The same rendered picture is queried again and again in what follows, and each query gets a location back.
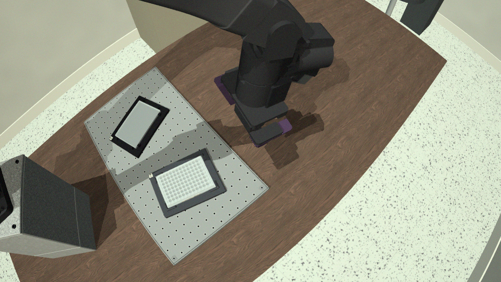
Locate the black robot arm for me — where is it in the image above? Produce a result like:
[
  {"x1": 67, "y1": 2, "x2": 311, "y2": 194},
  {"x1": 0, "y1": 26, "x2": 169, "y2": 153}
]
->
[{"x1": 140, "y1": 0, "x2": 335, "y2": 108}]

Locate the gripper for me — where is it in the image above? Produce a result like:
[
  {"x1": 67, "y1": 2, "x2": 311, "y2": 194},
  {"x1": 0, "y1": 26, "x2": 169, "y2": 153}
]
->
[{"x1": 214, "y1": 66, "x2": 292, "y2": 148}]

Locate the white multi-well plate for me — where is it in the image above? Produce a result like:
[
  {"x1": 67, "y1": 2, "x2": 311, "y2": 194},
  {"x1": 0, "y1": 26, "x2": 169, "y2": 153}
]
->
[{"x1": 156, "y1": 156, "x2": 216, "y2": 208}]

